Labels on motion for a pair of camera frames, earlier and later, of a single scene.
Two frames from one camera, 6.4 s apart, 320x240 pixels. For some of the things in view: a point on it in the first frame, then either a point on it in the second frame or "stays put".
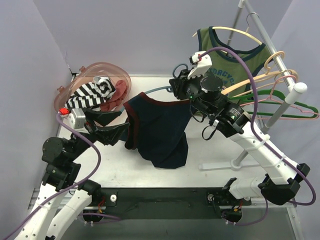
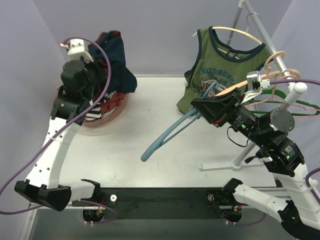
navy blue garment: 156,128 -> 121,79
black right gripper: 176,87 -> 222,113
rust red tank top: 115,100 stays put
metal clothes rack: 294,90 stays put
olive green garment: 227,68 stays put
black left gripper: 89,127 -> 94,72
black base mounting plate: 170,203 stays put
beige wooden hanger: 267,75 stays put
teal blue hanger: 168,88 -> 160,140
